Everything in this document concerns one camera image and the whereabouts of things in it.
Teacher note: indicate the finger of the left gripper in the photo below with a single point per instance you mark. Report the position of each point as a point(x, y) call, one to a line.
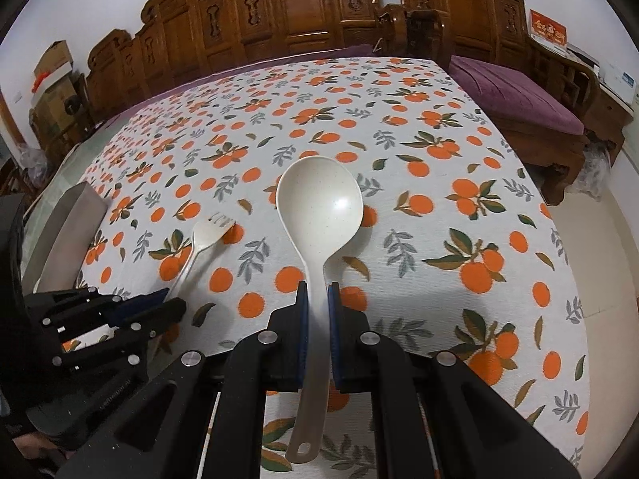
point(157, 319)
point(137, 305)

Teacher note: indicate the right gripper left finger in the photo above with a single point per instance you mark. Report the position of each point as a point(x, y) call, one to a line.
point(284, 344)

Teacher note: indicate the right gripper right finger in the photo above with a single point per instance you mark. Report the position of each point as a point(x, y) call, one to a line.
point(350, 358)

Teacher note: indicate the white plastic fork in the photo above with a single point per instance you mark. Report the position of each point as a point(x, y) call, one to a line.
point(205, 234)

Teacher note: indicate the large white plastic spoon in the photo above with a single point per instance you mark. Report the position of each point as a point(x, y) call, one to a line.
point(321, 208)

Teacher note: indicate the steel utensil tray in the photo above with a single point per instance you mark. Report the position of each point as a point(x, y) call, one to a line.
point(60, 250)

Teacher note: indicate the orange print tablecloth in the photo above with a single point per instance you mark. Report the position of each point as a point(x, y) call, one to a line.
point(383, 176)

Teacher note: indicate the cardboard boxes stack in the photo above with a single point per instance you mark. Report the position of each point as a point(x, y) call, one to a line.
point(60, 115)

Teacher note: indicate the purple seat cushion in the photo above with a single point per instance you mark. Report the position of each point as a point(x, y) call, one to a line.
point(508, 93)

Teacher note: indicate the red sign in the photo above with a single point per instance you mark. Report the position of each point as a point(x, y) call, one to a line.
point(547, 31)

